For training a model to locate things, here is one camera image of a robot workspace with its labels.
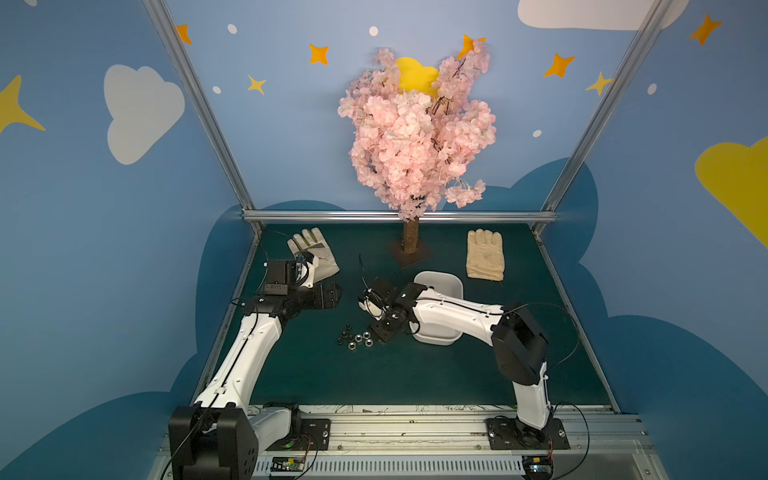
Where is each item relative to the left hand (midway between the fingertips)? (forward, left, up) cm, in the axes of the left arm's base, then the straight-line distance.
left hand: (327, 287), depth 83 cm
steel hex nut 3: (-7, -11, -16) cm, 20 cm away
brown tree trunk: (+27, -25, -7) cm, 38 cm away
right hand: (-6, -16, -12) cm, 21 cm away
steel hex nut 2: (-11, -7, -16) cm, 20 cm away
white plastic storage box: (+12, -38, -14) cm, 43 cm away
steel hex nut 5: (-9, -3, -17) cm, 19 cm away
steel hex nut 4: (-4, -5, -17) cm, 18 cm away
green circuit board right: (-39, -55, -18) cm, 70 cm away
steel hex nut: (-9, -12, -17) cm, 22 cm away
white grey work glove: (+32, +13, -16) cm, 38 cm away
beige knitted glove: (+27, -54, -17) cm, 63 cm away
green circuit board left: (-40, +6, -18) cm, 44 cm away
